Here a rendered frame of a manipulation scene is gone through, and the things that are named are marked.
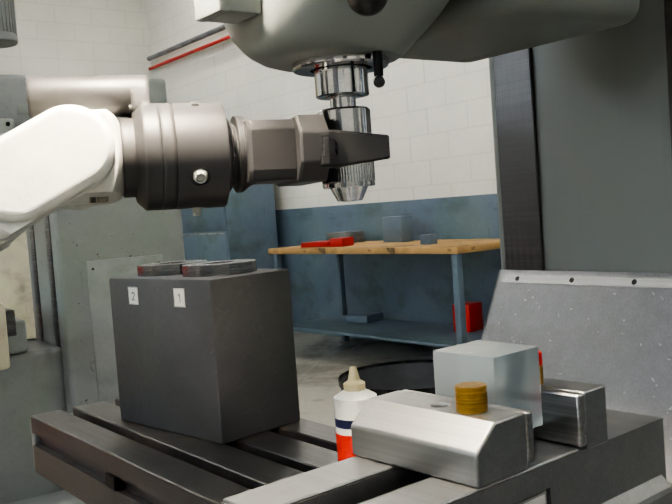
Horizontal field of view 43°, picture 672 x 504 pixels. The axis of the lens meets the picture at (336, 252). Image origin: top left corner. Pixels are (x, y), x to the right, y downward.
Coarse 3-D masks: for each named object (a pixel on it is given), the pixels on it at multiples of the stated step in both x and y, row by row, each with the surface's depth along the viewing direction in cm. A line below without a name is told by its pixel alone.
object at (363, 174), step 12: (336, 120) 73; (348, 120) 72; (360, 120) 73; (336, 168) 73; (348, 168) 73; (360, 168) 73; (372, 168) 74; (336, 180) 73; (348, 180) 73; (360, 180) 73; (372, 180) 74
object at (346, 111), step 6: (330, 108) 73; (336, 108) 73; (342, 108) 72; (348, 108) 72; (354, 108) 73; (360, 108) 73; (366, 108) 73; (324, 114) 73; (330, 114) 73; (336, 114) 72; (342, 114) 72; (348, 114) 72; (354, 114) 73; (360, 114) 73; (366, 114) 73
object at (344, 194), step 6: (360, 186) 74; (366, 186) 74; (336, 192) 74; (342, 192) 74; (348, 192) 74; (354, 192) 74; (360, 192) 74; (336, 198) 75; (342, 198) 74; (348, 198) 74; (354, 198) 74; (360, 198) 74
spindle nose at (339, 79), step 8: (344, 64) 72; (352, 64) 72; (360, 64) 73; (320, 72) 73; (328, 72) 72; (336, 72) 72; (344, 72) 72; (352, 72) 72; (360, 72) 73; (320, 80) 73; (328, 80) 72; (336, 80) 72; (344, 80) 72; (352, 80) 72; (360, 80) 73; (368, 80) 74; (320, 88) 73; (328, 88) 73; (336, 88) 72; (344, 88) 72; (352, 88) 72; (360, 88) 73; (368, 88) 74; (320, 96) 73
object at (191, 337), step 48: (144, 288) 103; (192, 288) 96; (240, 288) 97; (288, 288) 102; (144, 336) 104; (192, 336) 97; (240, 336) 97; (288, 336) 102; (144, 384) 105; (192, 384) 98; (240, 384) 97; (288, 384) 102; (192, 432) 99; (240, 432) 97
